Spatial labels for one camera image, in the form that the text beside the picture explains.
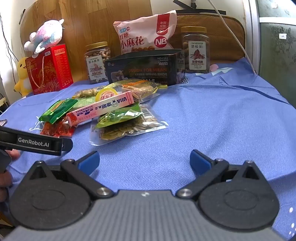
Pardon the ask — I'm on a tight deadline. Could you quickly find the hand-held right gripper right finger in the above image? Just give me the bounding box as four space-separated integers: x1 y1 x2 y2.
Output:
176 149 267 201

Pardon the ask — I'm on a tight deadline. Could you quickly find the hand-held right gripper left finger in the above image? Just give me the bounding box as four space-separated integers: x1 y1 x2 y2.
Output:
29 151 115 201

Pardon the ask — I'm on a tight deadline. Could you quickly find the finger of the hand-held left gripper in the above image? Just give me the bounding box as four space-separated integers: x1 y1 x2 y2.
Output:
61 138 73 153

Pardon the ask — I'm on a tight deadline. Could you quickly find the red snack packet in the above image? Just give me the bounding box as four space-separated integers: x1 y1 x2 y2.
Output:
39 116 75 138

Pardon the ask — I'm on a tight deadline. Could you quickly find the clear seed packet green label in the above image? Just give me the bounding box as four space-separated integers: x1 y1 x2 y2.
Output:
90 103 169 146

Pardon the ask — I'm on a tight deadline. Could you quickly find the long pink candy box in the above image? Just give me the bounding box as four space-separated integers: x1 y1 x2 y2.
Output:
67 91 135 127

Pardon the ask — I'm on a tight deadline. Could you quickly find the clear peanut packet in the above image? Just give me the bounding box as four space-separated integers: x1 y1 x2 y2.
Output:
72 88 102 109

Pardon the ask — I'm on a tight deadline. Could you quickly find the yellow round jelly cup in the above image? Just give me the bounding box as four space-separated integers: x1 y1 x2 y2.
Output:
95 88 116 102

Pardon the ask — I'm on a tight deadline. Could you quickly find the yellow-edged crisp bar packet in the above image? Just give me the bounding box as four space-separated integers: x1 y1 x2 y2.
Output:
113 79 168 102

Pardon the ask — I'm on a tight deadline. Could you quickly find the dark cardboard box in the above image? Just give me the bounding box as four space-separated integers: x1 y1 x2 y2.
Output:
104 49 185 87

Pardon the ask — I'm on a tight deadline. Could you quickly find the person's left hand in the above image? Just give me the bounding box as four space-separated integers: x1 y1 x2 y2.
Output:
0 149 21 202

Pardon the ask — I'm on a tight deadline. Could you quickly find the blue bed sheet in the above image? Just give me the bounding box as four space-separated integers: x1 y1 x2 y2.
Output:
0 57 296 241

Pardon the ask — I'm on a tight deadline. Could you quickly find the yellow duck plush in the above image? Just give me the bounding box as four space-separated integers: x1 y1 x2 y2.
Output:
14 57 33 96

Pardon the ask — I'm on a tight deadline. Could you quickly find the red gift box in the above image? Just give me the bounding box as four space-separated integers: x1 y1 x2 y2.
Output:
25 44 74 95

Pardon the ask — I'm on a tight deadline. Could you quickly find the cashew jar gold lid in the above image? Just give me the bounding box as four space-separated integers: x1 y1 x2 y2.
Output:
84 42 112 84

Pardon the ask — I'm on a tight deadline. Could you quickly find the pastel plush toy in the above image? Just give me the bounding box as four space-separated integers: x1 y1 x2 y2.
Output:
24 19 65 58

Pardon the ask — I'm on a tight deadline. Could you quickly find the pecan jar gold lid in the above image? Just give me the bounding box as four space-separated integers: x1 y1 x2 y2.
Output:
181 27 211 74

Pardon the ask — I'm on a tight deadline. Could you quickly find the wood-pattern board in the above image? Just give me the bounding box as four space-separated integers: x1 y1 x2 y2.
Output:
20 0 153 84

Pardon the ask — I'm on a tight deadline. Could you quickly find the brown quilted cushion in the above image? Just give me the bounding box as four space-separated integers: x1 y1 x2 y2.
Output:
171 14 245 63

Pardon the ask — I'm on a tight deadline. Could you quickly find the pink snack bag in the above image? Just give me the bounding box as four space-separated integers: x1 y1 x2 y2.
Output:
113 10 177 56

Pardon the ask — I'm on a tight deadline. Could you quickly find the long black tape strip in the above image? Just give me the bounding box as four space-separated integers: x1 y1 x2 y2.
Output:
177 9 226 16

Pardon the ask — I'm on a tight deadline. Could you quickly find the white cable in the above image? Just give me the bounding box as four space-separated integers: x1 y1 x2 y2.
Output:
207 0 257 75

